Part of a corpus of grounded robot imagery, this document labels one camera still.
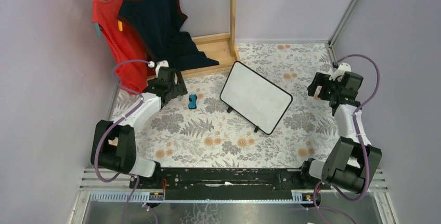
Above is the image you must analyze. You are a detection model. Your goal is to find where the blue whiteboard eraser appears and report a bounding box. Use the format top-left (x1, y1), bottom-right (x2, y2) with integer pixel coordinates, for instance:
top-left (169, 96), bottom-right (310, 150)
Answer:
top-left (188, 94), bottom-right (198, 110)

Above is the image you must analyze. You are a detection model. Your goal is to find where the white whiteboard black frame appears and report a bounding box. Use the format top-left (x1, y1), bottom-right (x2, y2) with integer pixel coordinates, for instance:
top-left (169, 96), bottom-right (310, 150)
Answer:
top-left (219, 61), bottom-right (293, 135)

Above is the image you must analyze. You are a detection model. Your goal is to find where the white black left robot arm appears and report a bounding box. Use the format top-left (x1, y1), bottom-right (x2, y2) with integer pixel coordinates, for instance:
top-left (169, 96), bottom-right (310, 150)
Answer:
top-left (90, 67), bottom-right (188, 178)

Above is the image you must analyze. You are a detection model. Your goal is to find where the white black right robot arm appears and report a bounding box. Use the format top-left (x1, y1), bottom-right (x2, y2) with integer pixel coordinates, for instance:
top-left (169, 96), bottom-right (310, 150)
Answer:
top-left (301, 72), bottom-right (382, 194)

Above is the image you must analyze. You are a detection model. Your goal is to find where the red tank top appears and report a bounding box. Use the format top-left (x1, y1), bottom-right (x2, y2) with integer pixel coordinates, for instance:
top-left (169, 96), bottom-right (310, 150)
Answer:
top-left (92, 0), bottom-right (155, 94)

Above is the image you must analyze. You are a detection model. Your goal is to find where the floral table mat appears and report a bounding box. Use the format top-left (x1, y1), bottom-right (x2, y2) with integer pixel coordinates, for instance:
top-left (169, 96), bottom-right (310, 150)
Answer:
top-left (109, 43), bottom-right (352, 169)

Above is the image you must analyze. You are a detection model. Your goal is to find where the wooden clothes rack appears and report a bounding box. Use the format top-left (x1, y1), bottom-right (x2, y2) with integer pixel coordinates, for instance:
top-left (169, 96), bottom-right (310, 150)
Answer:
top-left (81, 0), bottom-right (241, 85)

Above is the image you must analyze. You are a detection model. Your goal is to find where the navy tank top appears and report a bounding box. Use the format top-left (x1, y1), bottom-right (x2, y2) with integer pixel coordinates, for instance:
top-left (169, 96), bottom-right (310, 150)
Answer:
top-left (117, 0), bottom-right (219, 71)

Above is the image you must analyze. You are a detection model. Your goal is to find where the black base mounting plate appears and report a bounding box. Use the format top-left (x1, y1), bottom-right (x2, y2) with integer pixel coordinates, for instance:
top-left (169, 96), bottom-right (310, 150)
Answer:
top-left (129, 167), bottom-right (318, 202)

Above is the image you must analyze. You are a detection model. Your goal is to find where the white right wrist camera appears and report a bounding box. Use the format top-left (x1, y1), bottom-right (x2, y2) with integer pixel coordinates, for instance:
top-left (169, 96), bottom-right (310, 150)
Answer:
top-left (329, 62), bottom-right (352, 82)

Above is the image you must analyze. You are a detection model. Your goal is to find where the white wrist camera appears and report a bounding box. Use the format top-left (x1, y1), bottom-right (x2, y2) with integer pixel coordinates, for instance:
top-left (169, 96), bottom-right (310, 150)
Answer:
top-left (154, 60), bottom-right (169, 77)
top-left (329, 62), bottom-right (352, 82)

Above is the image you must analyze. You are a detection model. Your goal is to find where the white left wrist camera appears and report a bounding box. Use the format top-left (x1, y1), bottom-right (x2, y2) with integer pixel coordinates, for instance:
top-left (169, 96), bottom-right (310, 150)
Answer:
top-left (154, 60), bottom-right (169, 77)

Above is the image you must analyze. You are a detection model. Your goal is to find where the aluminium slotted rail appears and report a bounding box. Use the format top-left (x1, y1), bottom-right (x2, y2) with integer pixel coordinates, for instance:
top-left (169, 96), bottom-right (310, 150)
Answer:
top-left (80, 178), bottom-right (388, 204)

